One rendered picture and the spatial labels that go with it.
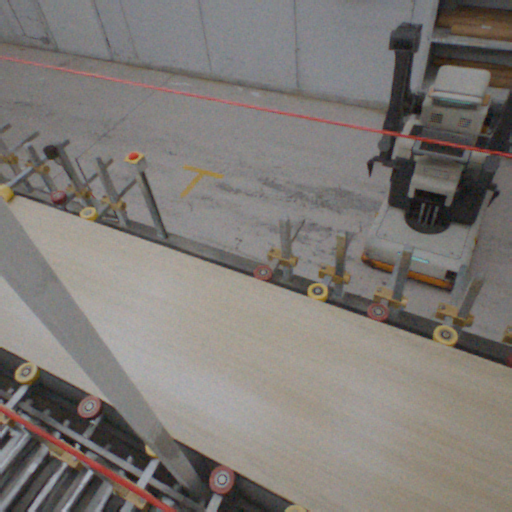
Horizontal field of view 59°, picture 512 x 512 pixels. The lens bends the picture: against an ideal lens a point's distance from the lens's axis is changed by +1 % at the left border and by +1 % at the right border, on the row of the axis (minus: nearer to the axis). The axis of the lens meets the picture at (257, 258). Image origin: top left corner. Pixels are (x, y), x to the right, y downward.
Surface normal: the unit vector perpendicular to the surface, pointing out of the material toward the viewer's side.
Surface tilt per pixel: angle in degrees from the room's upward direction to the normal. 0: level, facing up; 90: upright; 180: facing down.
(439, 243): 0
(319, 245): 0
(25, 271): 90
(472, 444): 0
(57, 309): 90
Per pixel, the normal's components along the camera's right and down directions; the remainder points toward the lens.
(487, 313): -0.10, -0.65
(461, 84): -0.38, 0.00
